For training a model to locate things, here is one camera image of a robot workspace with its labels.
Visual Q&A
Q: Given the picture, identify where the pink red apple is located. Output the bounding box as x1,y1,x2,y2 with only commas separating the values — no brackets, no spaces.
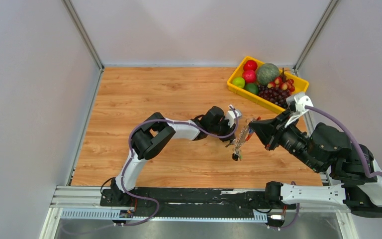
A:
242,70,257,84

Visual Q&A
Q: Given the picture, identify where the purple grape bunch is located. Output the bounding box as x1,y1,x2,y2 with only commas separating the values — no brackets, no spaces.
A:
258,85,291,109

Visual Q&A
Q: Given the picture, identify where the yellow plastic fruit tray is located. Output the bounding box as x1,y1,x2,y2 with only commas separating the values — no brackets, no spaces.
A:
227,56,309,114

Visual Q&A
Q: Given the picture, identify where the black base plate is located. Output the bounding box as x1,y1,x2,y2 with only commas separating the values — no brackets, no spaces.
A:
100,187,284,219

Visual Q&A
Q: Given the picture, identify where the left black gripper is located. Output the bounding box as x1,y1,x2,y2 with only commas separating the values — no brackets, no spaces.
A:
209,117,237,143

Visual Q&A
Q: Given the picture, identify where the aluminium frame rail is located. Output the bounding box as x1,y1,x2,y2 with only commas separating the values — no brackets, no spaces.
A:
50,182,349,226

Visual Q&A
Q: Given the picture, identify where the black car key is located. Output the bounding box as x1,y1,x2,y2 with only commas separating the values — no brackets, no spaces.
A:
232,149,242,161

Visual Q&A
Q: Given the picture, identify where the green grey melon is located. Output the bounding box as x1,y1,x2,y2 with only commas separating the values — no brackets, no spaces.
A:
256,63,280,86

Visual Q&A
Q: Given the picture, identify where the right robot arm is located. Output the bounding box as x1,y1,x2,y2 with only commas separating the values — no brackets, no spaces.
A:
249,111,382,218

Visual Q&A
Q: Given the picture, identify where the red cherry cluster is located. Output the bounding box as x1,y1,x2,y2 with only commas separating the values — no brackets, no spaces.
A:
267,68,295,93

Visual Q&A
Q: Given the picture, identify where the light green apple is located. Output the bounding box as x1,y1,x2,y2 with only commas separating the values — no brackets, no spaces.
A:
232,77,246,89

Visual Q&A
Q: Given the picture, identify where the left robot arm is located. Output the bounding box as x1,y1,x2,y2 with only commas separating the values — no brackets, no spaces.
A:
109,105,242,206

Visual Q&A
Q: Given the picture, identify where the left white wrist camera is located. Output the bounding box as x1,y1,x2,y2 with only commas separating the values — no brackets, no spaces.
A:
225,105,242,128

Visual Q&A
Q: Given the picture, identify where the red apple back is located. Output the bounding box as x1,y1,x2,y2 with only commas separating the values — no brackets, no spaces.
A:
243,60,258,71

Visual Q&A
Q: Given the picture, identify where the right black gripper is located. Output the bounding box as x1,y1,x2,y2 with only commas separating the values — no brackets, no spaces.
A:
247,110,321,172

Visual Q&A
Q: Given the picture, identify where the clear keyring with red tag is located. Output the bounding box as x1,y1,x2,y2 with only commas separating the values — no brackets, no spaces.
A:
232,117,261,150

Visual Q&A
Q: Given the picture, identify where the dark green lime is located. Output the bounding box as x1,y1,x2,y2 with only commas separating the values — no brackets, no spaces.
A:
244,83,259,95

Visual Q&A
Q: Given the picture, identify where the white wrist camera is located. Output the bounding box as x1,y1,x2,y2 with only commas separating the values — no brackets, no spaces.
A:
225,105,242,128
285,92,313,128

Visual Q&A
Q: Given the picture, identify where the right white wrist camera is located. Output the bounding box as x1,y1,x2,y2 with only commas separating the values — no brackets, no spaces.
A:
285,92,313,128

